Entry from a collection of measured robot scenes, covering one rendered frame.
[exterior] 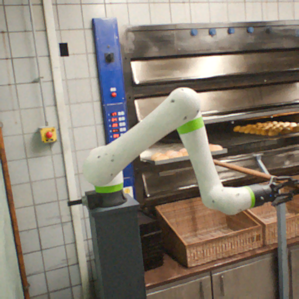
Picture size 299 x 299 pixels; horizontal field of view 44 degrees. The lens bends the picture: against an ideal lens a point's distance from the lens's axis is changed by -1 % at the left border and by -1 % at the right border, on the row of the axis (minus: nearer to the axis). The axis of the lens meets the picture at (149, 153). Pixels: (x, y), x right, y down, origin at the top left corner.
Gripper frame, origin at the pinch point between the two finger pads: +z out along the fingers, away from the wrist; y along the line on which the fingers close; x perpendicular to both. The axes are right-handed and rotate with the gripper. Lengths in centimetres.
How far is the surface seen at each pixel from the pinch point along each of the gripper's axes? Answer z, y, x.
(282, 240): 39, 55, -57
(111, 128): -50, -24, -114
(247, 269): 16, 71, -63
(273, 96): 84, -34, -117
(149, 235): -43, 39, -78
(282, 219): 40, 41, -57
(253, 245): 24, 58, -68
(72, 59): -70, -71, -117
